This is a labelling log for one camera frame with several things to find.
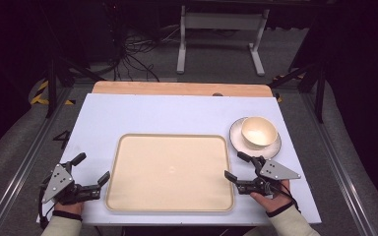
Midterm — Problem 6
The beige rectangular tray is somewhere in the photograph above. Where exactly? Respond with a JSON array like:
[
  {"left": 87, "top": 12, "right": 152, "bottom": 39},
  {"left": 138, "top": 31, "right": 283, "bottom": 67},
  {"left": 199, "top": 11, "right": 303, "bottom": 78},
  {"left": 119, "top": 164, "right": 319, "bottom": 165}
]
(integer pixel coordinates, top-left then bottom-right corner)
[{"left": 104, "top": 133, "right": 236, "bottom": 213}]

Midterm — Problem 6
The cream bowl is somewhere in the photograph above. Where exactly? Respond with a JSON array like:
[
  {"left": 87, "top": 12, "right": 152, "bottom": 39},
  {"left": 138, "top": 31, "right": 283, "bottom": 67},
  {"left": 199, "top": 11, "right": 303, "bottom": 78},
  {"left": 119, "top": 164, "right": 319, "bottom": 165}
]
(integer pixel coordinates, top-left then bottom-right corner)
[{"left": 240, "top": 116, "right": 279, "bottom": 151}]

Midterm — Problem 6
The white metal stand frame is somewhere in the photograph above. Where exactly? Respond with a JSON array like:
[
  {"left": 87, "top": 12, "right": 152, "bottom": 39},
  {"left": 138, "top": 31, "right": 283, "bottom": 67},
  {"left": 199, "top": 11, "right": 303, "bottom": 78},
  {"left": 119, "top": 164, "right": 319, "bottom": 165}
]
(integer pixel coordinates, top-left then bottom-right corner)
[{"left": 175, "top": 5, "right": 271, "bottom": 78}]

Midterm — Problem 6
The white round plate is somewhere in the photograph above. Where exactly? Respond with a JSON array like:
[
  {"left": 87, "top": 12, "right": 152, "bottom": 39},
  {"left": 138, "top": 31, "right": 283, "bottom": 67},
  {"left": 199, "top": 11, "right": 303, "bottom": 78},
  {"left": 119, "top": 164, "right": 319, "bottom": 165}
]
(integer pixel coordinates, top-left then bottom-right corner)
[{"left": 228, "top": 116, "right": 283, "bottom": 160}]

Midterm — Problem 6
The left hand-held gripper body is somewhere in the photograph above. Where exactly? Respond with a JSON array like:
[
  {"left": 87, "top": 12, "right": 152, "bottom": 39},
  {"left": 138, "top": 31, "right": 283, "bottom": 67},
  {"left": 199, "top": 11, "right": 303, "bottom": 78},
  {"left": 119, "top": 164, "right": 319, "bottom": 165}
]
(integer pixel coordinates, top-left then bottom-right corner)
[{"left": 39, "top": 161, "right": 101, "bottom": 207}]

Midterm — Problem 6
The person's right hand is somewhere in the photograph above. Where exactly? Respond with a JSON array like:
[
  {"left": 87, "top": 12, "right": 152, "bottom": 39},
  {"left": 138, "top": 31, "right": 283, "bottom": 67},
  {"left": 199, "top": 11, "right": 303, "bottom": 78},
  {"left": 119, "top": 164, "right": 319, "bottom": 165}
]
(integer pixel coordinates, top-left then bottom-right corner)
[{"left": 249, "top": 179, "right": 295, "bottom": 214}]

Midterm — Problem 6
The white table board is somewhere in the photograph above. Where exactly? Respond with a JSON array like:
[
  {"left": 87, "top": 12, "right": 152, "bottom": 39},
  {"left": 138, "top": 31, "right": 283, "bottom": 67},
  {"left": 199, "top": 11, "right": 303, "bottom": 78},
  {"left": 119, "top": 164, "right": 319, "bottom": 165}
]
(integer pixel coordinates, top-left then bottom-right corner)
[{"left": 36, "top": 92, "right": 323, "bottom": 228}]

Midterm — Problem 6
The person's left hand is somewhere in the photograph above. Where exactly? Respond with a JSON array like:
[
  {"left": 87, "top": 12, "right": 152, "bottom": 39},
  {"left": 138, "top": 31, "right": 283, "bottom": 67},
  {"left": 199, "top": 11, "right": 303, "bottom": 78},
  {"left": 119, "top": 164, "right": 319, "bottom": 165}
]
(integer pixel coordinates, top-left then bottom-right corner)
[{"left": 53, "top": 200, "right": 85, "bottom": 216}]

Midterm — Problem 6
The black tripod stand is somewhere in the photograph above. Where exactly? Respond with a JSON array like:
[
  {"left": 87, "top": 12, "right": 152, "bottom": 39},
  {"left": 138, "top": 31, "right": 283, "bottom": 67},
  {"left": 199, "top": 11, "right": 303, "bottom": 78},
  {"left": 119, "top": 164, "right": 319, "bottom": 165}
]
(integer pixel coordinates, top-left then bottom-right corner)
[
  {"left": 37, "top": 48, "right": 107, "bottom": 120},
  {"left": 268, "top": 60, "right": 330, "bottom": 125}
]

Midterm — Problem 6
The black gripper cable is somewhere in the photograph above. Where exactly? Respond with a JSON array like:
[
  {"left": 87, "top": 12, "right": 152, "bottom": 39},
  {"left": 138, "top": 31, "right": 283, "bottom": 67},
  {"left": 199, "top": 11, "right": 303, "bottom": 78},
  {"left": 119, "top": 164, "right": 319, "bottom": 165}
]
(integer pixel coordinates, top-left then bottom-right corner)
[
  {"left": 37, "top": 175, "right": 57, "bottom": 230},
  {"left": 266, "top": 179, "right": 301, "bottom": 212}
]

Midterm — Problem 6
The aluminium floor rail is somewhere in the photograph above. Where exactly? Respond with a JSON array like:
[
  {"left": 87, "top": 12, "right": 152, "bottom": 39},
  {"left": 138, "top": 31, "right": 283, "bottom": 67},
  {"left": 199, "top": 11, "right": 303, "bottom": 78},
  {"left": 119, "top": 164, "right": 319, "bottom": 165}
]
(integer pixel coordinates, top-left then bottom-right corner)
[
  {"left": 0, "top": 88, "right": 75, "bottom": 236},
  {"left": 298, "top": 91, "right": 378, "bottom": 236}
]

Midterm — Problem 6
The bundle of black floor cables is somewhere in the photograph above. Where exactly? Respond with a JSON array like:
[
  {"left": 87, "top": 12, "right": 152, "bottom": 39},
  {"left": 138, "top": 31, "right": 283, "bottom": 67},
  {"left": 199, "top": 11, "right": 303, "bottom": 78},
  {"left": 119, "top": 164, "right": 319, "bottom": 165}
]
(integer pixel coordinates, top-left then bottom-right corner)
[{"left": 104, "top": 19, "right": 181, "bottom": 83}]

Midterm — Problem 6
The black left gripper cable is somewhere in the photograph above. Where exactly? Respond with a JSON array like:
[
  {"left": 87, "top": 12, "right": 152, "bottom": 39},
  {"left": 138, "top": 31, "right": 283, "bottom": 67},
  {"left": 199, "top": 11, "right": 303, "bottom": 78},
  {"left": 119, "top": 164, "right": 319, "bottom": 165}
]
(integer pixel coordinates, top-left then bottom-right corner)
[{"left": 37, "top": 175, "right": 57, "bottom": 230}]

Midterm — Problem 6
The wooden table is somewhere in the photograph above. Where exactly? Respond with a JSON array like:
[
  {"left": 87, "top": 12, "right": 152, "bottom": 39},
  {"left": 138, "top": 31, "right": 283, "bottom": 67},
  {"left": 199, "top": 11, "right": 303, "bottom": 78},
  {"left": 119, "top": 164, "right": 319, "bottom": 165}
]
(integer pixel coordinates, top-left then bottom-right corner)
[{"left": 92, "top": 81, "right": 274, "bottom": 98}]

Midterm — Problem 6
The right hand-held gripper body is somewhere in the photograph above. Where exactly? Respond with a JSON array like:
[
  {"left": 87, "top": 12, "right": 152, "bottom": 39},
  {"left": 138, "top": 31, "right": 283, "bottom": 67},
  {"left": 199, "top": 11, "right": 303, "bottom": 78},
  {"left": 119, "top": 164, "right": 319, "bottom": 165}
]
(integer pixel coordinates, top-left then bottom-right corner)
[{"left": 235, "top": 155, "right": 302, "bottom": 197}]

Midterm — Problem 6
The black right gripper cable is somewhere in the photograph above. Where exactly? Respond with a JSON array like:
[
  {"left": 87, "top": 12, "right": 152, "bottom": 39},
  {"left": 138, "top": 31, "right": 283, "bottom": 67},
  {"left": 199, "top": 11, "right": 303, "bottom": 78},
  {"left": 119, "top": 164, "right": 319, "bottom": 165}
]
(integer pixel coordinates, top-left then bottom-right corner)
[{"left": 266, "top": 179, "right": 301, "bottom": 212}]

